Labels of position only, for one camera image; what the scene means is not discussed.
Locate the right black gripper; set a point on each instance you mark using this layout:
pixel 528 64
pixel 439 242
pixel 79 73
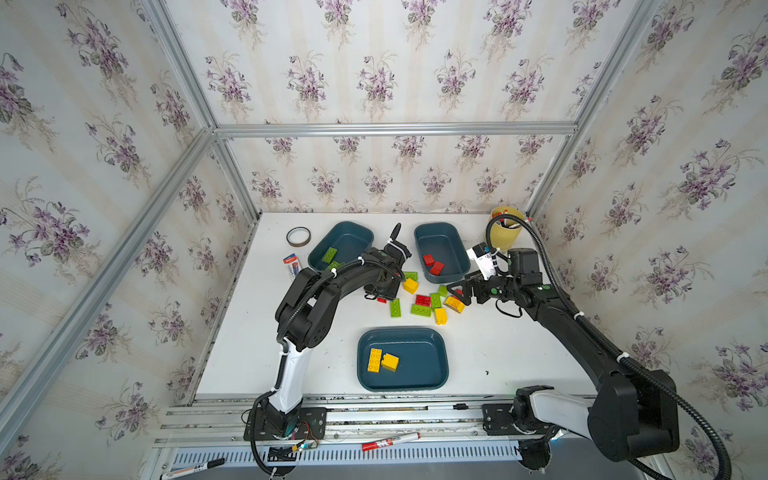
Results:
pixel 475 288

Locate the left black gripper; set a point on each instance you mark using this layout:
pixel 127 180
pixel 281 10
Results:
pixel 390 261

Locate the long green lego brick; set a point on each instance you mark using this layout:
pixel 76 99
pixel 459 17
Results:
pixel 329 255

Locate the long yellow lego brick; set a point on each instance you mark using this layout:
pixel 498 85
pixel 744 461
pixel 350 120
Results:
pixel 374 360

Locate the small yellow lego brick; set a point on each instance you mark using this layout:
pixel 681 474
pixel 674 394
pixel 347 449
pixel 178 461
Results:
pixel 389 362

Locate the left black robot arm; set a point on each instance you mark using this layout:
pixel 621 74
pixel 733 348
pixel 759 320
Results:
pixel 305 317

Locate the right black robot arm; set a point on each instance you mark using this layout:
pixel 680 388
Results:
pixel 634 413

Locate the yellow lego brick right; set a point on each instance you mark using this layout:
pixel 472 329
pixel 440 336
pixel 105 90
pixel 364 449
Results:
pixel 454 304

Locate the yellow lego brick centre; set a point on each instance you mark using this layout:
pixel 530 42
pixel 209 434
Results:
pixel 410 286

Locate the green lego brick upright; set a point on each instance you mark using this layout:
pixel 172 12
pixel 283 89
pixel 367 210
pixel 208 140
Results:
pixel 395 308

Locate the green lego brick middle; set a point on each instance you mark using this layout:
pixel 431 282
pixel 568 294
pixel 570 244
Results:
pixel 436 301

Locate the yellow lego brick front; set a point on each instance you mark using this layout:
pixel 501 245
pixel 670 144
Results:
pixel 440 316

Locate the green lego brick under red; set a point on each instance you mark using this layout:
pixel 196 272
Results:
pixel 420 310

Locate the red flat lego brick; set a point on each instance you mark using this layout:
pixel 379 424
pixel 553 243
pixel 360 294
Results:
pixel 423 300

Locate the teal bin back right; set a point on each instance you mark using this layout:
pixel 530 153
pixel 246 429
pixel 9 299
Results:
pixel 441 241

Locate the teal bin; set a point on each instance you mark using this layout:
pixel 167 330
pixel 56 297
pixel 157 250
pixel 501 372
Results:
pixel 422 359
pixel 441 241
pixel 349 238

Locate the teal bin back left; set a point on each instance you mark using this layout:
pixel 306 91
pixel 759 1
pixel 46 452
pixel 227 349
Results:
pixel 349 238

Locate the yellow pen cup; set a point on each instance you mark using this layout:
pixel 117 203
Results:
pixel 504 233

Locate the teal bin front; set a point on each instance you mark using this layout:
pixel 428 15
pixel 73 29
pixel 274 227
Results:
pixel 422 359

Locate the marker pen box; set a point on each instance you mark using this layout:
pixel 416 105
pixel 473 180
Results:
pixel 293 265

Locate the brown tape roll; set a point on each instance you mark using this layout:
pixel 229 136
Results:
pixel 298 236

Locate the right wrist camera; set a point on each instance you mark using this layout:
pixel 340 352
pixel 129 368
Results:
pixel 489 261

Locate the red marker on rail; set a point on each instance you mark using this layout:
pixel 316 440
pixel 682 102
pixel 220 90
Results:
pixel 385 443

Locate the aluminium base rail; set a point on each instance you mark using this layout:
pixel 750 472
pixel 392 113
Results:
pixel 332 430

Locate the black marker on rail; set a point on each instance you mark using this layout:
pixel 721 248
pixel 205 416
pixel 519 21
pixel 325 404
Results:
pixel 180 473

